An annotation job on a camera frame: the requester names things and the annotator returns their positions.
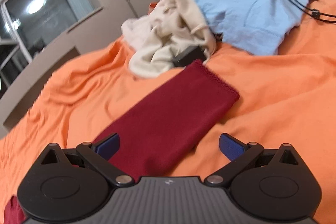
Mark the dark red sweater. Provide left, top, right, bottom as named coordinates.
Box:
left=1, top=61, right=239, bottom=223

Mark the orange bed sheet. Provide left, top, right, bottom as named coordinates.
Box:
left=1, top=16, right=335, bottom=223

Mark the dark grey box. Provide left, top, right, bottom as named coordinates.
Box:
left=171, top=46, right=206, bottom=67

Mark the light blue garment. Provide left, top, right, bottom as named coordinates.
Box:
left=194, top=0, right=310, bottom=56

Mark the cream white garment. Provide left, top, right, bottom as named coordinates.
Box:
left=121, top=0, right=217, bottom=79

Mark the window with white frame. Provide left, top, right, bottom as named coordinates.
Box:
left=1, top=0, right=77, bottom=90

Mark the grey wall cabinet unit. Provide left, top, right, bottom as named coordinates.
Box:
left=1, top=0, right=150, bottom=137

